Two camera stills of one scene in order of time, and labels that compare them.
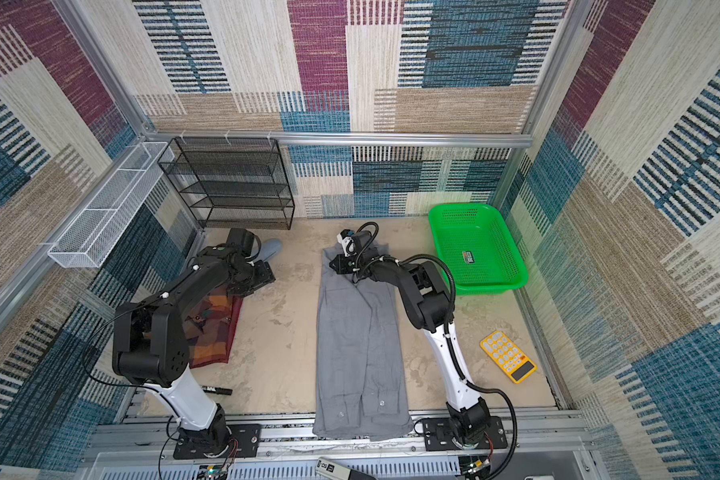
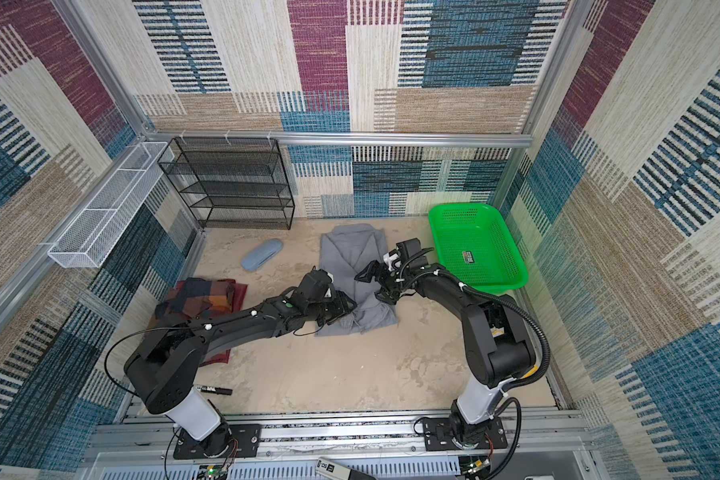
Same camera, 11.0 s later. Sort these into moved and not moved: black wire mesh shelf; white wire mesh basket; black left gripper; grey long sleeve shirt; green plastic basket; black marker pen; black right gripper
Moved: black right gripper; black left gripper; grey long sleeve shirt
Not moved: green plastic basket; black wire mesh shelf; white wire mesh basket; black marker pen
